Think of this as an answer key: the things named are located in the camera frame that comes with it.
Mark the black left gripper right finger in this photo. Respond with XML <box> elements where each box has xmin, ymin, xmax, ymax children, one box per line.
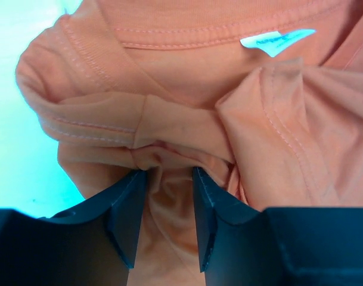
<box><xmin>193</xmin><ymin>167</ymin><xmax>277</xmax><ymax>285</ymax></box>

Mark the orange t shirt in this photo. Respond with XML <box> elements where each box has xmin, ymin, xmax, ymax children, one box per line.
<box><xmin>15</xmin><ymin>1</ymin><xmax>363</xmax><ymax>285</ymax></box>

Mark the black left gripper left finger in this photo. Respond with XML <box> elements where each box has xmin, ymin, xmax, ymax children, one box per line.
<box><xmin>40</xmin><ymin>170</ymin><xmax>147</xmax><ymax>285</ymax></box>

